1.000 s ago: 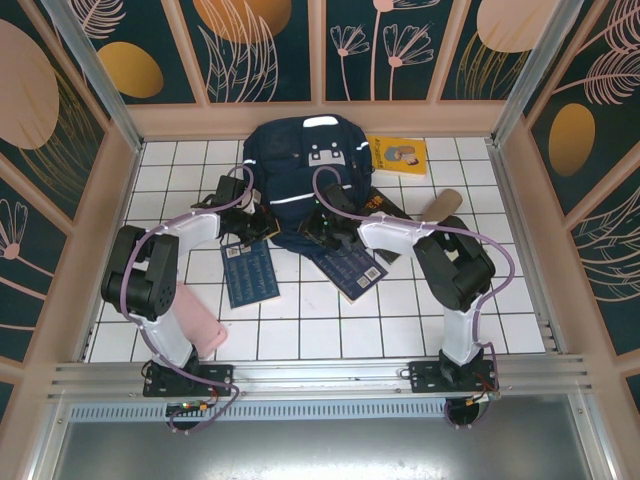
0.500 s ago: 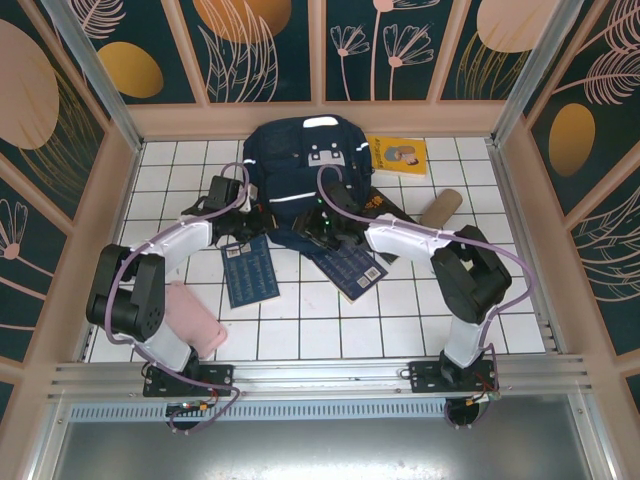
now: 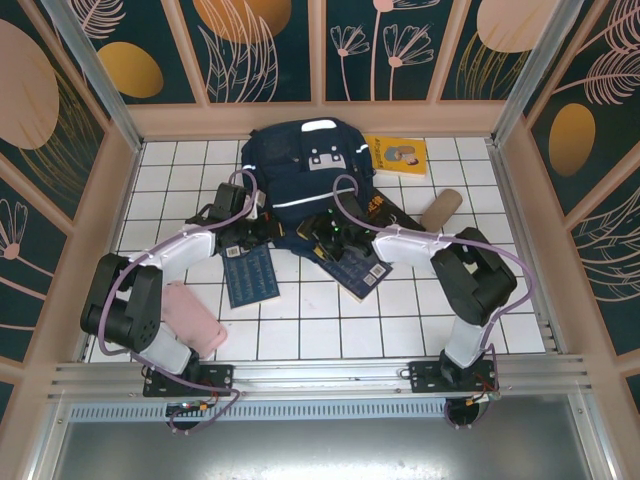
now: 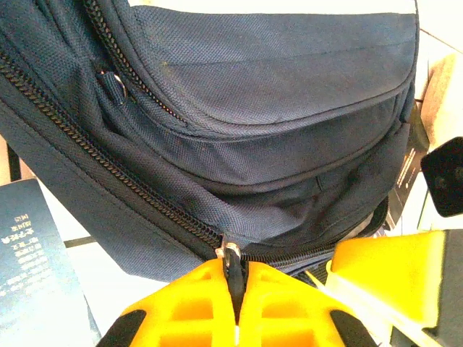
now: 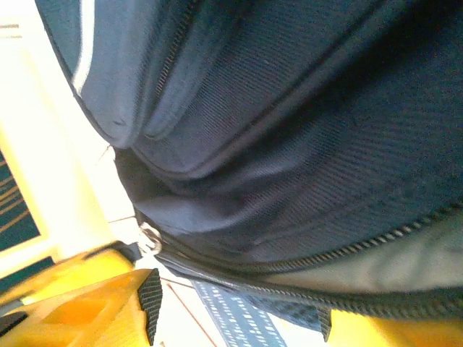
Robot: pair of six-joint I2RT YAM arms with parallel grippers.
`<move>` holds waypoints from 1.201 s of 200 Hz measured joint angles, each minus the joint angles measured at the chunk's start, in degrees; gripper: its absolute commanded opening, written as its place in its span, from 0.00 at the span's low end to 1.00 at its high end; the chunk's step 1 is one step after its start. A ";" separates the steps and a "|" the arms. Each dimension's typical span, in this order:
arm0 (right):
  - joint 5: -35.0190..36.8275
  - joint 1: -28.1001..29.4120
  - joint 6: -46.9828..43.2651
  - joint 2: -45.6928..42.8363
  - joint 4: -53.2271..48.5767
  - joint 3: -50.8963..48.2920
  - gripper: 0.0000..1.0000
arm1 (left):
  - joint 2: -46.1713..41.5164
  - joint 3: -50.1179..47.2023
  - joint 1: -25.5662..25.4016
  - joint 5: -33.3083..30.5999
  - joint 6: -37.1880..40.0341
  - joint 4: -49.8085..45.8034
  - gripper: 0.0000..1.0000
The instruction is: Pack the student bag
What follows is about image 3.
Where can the blue notebook with QR labels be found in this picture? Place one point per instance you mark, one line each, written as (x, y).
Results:
(360, 280)
(250, 280)

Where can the black book with yellow title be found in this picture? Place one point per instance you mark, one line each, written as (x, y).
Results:
(385, 212)

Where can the navy blue school backpack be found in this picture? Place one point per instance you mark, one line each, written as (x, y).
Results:
(300, 165)

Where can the pink soft pouch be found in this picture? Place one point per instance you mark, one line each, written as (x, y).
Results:
(190, 315)

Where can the brown cylindrical pencil case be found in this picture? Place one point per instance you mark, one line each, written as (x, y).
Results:
(442, 207)

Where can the yellow paperback book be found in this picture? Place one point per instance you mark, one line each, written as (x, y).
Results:
(405, 155)

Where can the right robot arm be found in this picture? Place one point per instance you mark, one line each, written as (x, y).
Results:
(475, 285)

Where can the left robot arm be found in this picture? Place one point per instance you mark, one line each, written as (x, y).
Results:
(130, 310)

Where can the left small circuit board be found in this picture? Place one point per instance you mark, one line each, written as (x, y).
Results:
(190, 406)

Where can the small circuit board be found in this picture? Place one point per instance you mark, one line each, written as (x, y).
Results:
(482, 397)
(190, 406)

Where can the grey metal sheet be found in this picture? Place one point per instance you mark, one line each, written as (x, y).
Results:
(320, 450)

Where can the right small circuit board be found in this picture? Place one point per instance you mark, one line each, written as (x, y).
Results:
(482, 397)

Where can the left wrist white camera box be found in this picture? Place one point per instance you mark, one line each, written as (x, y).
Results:
(257, 205)

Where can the long aluminium base rail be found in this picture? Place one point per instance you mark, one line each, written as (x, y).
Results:
(320, 372)

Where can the right aluminium side rail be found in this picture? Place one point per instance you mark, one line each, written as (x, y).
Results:
(504, 180)

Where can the left aluminium corner post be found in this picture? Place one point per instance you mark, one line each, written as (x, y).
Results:
(90, 70)

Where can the aluminium corner post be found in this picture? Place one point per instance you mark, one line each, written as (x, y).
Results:
(542, 70)
(90, 70)

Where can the right aluminium corner post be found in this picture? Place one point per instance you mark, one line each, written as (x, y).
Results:
(542, 70)

